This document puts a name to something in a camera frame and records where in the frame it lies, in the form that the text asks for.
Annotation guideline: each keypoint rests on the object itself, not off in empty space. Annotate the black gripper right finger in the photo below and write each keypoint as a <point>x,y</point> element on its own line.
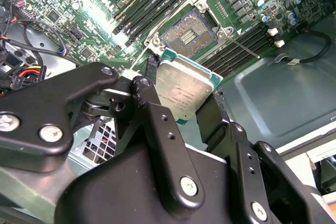
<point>244,161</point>

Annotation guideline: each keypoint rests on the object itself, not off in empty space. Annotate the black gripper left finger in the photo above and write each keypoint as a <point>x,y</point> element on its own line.
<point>65,103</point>

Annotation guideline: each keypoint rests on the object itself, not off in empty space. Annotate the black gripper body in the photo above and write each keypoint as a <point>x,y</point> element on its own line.
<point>118,195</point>

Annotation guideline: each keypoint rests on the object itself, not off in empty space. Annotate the silver-topped CPU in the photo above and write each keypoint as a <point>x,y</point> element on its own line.
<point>183,87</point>

